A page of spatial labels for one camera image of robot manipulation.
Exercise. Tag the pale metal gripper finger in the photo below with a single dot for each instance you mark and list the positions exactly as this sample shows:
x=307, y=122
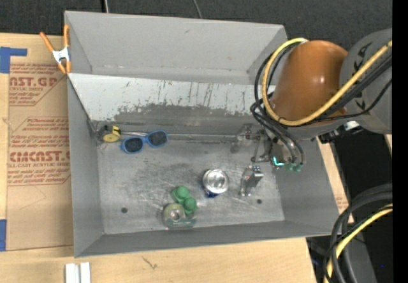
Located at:
x=246, y=183
x=257, y=177

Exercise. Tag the silver and blue drink can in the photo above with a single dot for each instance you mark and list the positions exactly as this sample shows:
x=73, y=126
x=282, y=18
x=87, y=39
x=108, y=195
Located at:
x=216, y=180

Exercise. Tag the green toy figure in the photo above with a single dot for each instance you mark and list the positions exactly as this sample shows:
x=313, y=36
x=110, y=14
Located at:
x=183, y=197

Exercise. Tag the clear jar with green lid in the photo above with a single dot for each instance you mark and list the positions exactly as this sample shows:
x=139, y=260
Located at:
x=174, y=213

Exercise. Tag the grey metal bin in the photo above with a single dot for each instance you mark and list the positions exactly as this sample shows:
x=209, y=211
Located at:
x=153, y=176

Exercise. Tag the blue sunglasses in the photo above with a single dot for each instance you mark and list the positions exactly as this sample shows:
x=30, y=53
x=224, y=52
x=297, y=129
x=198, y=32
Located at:
x=144, y=142

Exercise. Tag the brown cardboard board, red print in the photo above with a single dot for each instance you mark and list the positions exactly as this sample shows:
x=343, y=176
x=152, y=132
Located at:
x=38, y=211

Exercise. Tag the black cylinder on white bracket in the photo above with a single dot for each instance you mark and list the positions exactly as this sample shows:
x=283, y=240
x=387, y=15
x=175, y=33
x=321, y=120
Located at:
x=328, y=137

